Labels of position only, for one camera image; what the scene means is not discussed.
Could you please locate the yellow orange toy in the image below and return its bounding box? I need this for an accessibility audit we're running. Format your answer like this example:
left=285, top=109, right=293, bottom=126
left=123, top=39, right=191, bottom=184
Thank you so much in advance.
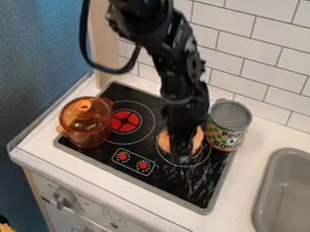
left=155, top=123, right=207, bottom=159

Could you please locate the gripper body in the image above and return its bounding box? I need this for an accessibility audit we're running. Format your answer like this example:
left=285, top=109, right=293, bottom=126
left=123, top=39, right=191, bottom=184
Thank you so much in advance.
left=156, top=87, right=213, bottom=167

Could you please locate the toy stove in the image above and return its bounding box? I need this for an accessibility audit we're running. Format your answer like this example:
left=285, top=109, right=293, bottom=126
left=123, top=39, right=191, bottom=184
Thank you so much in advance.
left=48, top=76, right=243, bottom=218

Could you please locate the toy sink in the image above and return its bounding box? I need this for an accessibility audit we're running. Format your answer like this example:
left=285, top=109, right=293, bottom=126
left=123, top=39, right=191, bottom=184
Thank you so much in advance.
left=249, top=145, right=310, bottom=232

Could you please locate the green toy can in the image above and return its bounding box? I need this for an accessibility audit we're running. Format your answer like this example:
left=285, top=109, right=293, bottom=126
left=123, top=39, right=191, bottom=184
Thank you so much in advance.
left=202, top=97, right=256, bottom=155

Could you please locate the clear orange pot with lid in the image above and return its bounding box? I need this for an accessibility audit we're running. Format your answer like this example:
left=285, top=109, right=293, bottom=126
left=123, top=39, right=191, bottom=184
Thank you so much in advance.
left=53, top=93, right=116, bottom=152

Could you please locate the black cable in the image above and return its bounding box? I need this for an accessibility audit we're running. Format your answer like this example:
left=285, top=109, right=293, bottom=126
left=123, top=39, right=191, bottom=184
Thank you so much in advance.
left=76, top=0, right=146, bottom=78

